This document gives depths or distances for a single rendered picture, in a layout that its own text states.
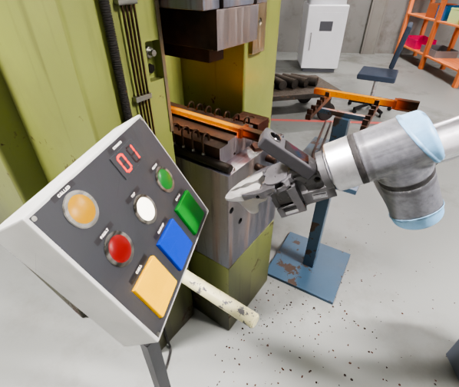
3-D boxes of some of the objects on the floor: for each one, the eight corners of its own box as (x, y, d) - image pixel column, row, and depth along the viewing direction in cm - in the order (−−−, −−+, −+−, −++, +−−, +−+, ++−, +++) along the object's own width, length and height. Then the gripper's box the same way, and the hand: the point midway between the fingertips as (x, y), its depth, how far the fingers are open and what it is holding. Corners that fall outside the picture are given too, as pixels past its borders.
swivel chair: (386, 103, 409) (412, 21, 351) (398, 118, 366) (430, 28, 309) (343, 101, 415) (361, 20, 358) (350, 116, 373) (372, 27, 315)
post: (178, 414, 122) (123, 204, 58) (171, 424, 120) (105, 215, 56) (171, 408, 124) (110, 196, 60) (164, 417, 121) (92, 206, 58)
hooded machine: (338, 73, 530) (359, -31, 444) (300, 72, 532) (314, -31, 446) (328, 62, 590) (345, -31, 504) (294, 62, 592) (305, -31, 506)
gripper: (340, 204, 54) (236, 233, 63) (335, 176, 61) (243, 206, 70) (323, 165, 50) (216, 203, 59) (320, 141, 57) (225, 178, 66)
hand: (229, 193), depth 63 cm, fingers closed
